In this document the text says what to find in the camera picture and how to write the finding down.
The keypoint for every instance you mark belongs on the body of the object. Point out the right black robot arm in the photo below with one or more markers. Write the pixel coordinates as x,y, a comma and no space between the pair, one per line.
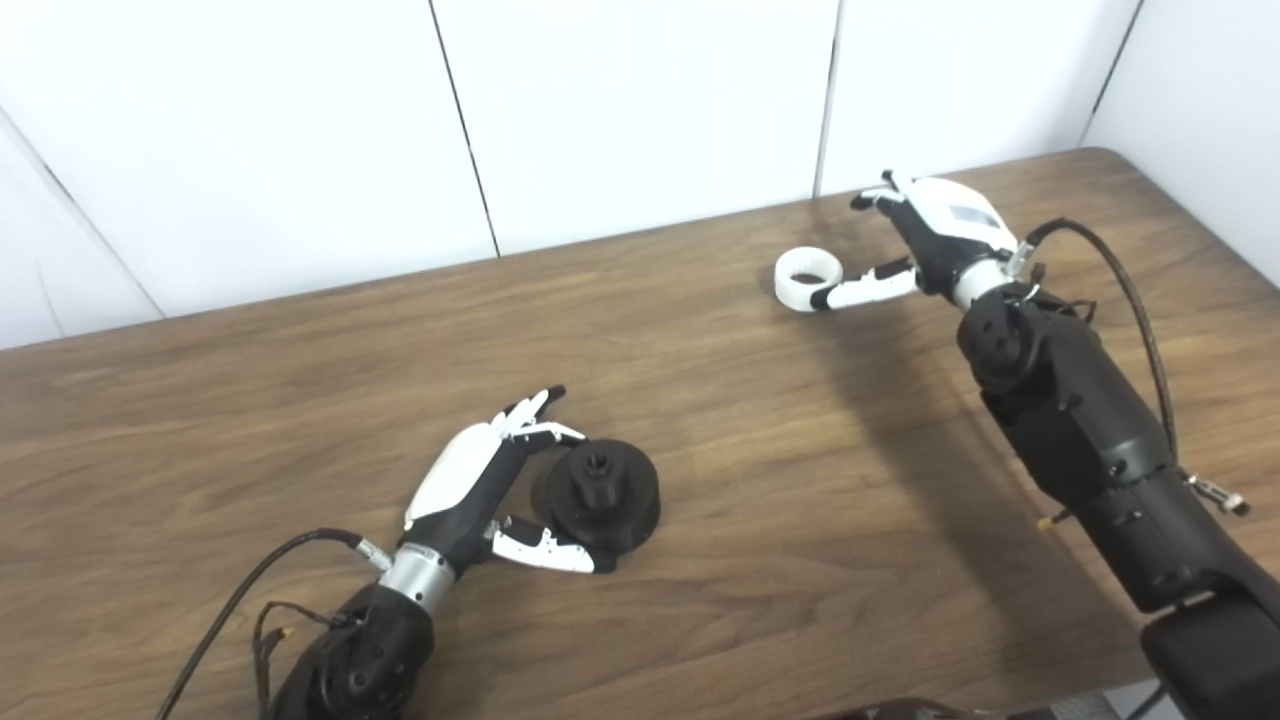
1090,430

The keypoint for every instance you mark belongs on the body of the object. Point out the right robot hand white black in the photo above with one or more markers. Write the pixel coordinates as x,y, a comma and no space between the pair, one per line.
950,225

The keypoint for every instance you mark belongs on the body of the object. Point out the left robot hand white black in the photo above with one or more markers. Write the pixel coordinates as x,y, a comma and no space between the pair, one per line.
455,490

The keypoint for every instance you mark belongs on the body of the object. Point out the round black plastic part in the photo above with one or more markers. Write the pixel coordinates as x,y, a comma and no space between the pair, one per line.
615,505

